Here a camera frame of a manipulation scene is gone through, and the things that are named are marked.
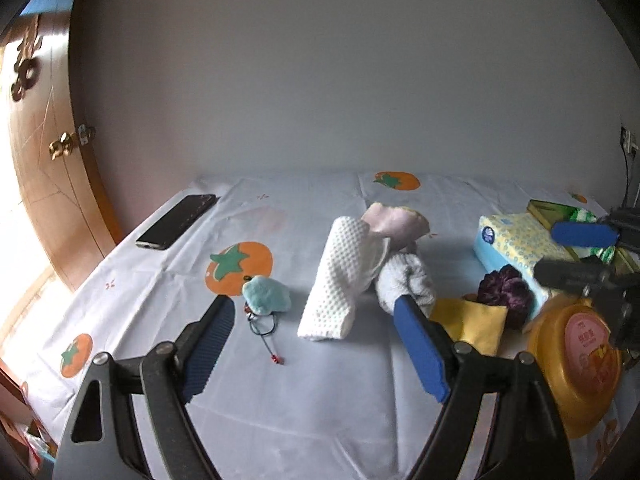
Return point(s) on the teal plush keychain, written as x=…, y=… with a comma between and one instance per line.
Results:
x=265, y=299

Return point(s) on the black smartphone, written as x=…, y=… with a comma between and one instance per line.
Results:
x=177, y=220

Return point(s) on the wall power outlet with cable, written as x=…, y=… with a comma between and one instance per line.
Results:
x=629, y=147

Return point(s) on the pink soft cloth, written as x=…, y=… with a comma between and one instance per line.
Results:
x=402, y=225

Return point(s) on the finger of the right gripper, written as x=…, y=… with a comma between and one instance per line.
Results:
x=583, y=234
x=573, y=275

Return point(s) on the wooden door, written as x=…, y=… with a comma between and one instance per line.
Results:
x=65, y=199

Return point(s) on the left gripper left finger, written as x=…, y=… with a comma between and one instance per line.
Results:
x=200, y=345

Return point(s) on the green white striped fuzzy sock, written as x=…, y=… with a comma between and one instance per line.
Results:
x=606, y=255

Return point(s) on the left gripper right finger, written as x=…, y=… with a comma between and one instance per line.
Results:
x=429, y=348

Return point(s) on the dark purple scrunchie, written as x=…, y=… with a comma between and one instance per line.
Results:
x=507, y=288

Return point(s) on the yellow blue tissue pack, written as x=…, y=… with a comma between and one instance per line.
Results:
x=521, y=241

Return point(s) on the dark door ornament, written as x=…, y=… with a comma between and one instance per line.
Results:
x=27, y=66

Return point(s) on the brass door knob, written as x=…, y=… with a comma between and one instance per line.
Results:
x=67, y=142

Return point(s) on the grey knitted sock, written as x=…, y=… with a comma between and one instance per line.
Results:
x=405, y=274

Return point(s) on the yellow cloth pouch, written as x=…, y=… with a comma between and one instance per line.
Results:
x=479, y=325

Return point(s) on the white waffle textured towel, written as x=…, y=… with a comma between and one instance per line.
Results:
x=350, y=261

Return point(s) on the teal tissue box on floor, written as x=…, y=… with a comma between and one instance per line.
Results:
x=40, y=454

